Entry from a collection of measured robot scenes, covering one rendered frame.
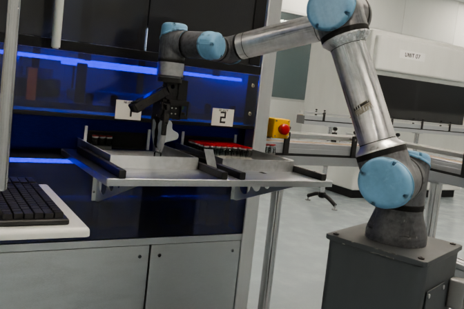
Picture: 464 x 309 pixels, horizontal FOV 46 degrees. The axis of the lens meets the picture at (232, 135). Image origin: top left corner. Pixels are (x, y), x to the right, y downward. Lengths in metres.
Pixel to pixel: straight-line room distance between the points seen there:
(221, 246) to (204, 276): 0.12
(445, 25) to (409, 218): 8.54
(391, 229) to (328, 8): 0.55
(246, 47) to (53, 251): 0.84
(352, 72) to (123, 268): 1.01
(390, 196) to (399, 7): 7.90
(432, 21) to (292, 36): 8.16
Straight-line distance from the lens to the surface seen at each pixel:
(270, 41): 1.54
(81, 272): 1.84
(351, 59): 1.30
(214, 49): 1.49
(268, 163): 1.71
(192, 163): 1.58
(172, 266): 1.94
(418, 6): 9.39
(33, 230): 1.18
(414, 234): 1.42
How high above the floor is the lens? 1.13
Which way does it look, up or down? 5 degrees down
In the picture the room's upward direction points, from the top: 6 degrees clockwise
